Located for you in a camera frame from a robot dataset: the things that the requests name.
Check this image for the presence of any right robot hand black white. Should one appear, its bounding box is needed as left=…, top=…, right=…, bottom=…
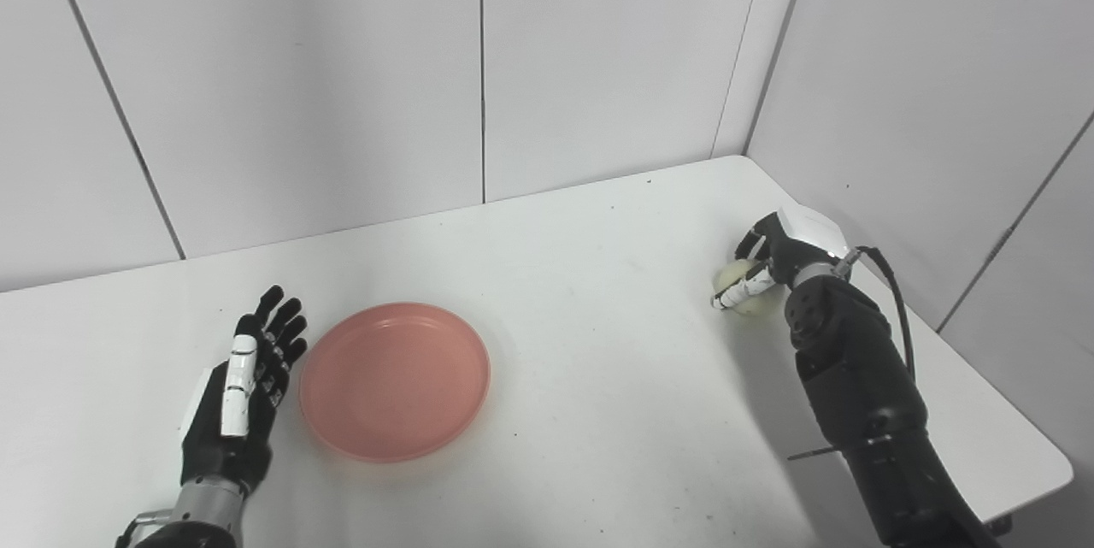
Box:
left=710, top=204, right=854, bottom=310

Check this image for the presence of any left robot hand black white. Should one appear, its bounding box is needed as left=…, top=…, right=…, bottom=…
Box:
left=179, top=285, right=309, bottom=499

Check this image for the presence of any white steamed bun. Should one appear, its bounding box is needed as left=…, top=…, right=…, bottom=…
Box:
left=714, top=258, right=788, bottom=316

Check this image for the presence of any pink round plate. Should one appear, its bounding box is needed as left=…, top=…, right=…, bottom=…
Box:
left=298, top=302, right=492, bottom=464

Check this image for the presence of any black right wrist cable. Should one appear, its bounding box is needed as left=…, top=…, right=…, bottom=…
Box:
left=834, top=245, right=917, bottom=385

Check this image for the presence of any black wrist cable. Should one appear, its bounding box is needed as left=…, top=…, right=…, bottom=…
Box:
left=834, top=245, right=917, bottom=385
left=115, top=510, right=172, bottom=548

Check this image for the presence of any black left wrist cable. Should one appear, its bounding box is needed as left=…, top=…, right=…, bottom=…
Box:
left=115, top=510, right=172, bottom=548

